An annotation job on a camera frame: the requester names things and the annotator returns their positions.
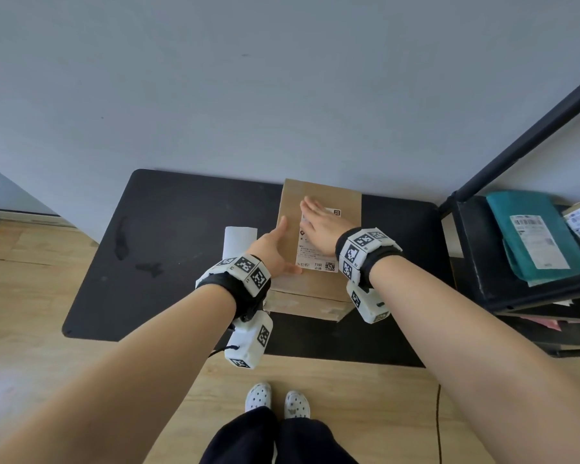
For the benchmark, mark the person's right forearm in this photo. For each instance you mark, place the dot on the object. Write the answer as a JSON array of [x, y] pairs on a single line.
[[488, 352]]

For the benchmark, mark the person's spotted shoe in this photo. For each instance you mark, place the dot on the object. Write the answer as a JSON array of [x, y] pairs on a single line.
[[297, 404], [258, 396]]

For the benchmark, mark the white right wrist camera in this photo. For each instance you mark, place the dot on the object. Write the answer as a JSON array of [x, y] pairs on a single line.
[[369, 304]]

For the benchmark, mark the person's right hand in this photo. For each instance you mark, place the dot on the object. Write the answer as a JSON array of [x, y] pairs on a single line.
[[324, 227]]

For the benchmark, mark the right wristband with markers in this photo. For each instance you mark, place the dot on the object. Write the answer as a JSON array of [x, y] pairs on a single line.
[[362, 253]]

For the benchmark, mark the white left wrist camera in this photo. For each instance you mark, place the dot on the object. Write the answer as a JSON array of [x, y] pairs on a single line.
[[251, 340]]

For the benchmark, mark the left wristband with markers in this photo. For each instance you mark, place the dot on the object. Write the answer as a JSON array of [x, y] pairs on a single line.
[[237, 280]]

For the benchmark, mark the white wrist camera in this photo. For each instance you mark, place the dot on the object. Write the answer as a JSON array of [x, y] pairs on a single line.
[[251, 340], [369, 304]]

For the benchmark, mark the white label backing paper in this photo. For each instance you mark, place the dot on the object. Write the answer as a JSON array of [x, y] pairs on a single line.
[[237, 241]]

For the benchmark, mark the pink packet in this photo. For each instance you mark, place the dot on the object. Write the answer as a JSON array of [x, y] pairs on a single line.
[[539, 322]]

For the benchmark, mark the black metal shelf rack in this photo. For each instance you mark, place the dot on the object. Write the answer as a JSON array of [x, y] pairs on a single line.
[[512, 156]]

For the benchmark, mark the person's dark trousers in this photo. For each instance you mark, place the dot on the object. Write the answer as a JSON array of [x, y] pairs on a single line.
[[270, 439]]

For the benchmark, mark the wristband with markers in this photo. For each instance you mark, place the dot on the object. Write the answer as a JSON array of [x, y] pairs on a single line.
[[237, 280], [362, 253]]

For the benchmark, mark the teal mailer bag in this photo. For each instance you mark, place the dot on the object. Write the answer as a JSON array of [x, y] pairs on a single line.
[[512, 207]]

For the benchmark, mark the person's right spotted shoe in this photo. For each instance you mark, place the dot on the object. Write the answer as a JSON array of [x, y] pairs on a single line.
[[297, 404]]

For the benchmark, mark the person's left forearm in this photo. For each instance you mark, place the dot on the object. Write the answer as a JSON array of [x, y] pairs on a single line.
[[116, 376]]

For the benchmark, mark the person's left hand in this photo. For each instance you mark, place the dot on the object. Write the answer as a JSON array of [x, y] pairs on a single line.
[[273, 253]]

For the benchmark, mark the brown paper parcel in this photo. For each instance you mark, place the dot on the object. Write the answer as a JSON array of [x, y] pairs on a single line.
[[328, 193]]

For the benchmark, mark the person's left spotted shoe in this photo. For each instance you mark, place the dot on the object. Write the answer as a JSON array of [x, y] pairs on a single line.
[[258, 396]]

